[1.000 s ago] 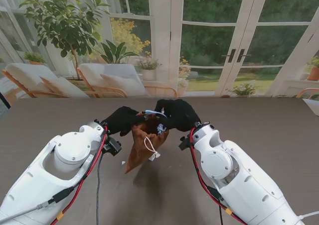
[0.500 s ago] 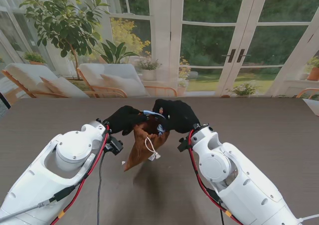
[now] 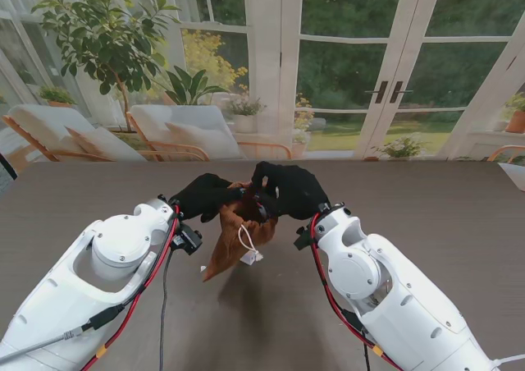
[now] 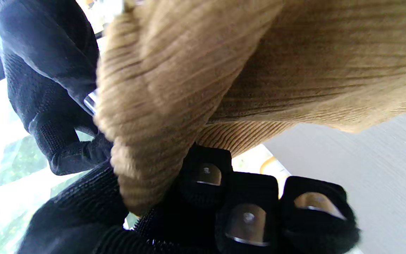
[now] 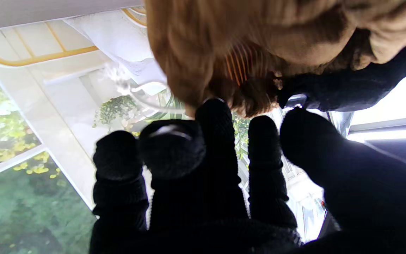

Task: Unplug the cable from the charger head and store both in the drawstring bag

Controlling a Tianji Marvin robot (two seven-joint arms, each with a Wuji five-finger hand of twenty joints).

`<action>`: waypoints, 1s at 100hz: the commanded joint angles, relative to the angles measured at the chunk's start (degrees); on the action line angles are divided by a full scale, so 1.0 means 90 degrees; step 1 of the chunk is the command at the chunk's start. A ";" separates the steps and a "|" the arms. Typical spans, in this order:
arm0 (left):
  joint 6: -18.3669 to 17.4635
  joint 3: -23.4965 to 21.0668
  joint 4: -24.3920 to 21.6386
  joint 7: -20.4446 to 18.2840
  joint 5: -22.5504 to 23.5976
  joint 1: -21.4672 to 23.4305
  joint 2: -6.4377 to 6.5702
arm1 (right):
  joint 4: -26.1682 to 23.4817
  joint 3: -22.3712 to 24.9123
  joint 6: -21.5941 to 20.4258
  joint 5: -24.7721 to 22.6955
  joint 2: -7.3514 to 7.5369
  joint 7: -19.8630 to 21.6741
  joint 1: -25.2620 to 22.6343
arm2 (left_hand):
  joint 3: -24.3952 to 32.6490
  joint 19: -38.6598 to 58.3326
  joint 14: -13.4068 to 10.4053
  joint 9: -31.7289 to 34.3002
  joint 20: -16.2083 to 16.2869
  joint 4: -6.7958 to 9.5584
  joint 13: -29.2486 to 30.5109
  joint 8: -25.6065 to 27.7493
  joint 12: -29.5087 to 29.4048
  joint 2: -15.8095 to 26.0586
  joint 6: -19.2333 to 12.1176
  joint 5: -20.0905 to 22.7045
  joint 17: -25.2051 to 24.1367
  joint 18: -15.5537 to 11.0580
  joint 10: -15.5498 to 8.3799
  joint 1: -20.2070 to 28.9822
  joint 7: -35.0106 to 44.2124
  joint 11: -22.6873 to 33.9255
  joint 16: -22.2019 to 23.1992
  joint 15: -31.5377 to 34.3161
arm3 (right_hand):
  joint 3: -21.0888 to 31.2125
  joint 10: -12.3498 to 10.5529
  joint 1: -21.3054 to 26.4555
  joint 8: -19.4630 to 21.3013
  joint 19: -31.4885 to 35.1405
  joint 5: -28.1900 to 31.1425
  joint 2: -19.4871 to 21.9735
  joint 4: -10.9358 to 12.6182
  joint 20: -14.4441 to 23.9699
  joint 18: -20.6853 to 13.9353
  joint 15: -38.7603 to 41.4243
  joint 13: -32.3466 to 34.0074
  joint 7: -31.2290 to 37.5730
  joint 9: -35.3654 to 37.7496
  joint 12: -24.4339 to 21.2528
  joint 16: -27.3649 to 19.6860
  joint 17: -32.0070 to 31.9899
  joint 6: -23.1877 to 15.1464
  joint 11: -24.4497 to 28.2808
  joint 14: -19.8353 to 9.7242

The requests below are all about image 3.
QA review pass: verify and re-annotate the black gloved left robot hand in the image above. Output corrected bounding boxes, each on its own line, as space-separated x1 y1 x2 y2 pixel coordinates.
167 172 247 224

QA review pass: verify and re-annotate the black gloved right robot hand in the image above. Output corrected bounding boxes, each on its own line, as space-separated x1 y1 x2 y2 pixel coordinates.
250 161 331 221

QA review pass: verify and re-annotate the brown corduroy drawstring bag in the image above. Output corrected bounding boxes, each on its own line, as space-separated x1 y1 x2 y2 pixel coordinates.
202 180 280 282

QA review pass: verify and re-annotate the printed garden window backdrop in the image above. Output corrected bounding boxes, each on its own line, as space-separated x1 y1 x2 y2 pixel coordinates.
0 0 525 163

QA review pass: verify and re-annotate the white sheet corner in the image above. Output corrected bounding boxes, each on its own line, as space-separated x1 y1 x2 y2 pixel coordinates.
498 162 525 191

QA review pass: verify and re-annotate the white zip tie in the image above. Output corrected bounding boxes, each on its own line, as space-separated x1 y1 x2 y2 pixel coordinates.
494 353 525 366

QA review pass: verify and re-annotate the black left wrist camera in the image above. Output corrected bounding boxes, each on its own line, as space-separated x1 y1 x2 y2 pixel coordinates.
171 227 204 255

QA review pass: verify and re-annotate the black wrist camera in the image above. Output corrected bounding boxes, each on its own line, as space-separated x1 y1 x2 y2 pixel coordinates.
171 227 204 255
294 226 313 250

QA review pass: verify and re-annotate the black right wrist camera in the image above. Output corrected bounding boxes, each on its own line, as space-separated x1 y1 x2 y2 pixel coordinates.
294 226 313 250

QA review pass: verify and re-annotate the red black wire bundle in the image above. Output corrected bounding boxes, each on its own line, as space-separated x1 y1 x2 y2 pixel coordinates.
309 213 403 371
80 204 184 371

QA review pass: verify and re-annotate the black camera cable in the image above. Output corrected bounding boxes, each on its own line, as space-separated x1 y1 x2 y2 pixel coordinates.
157 250 176 371

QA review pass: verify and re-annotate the grey braided cable with plug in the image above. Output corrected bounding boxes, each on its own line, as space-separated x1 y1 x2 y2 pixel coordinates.
0 307 126 360

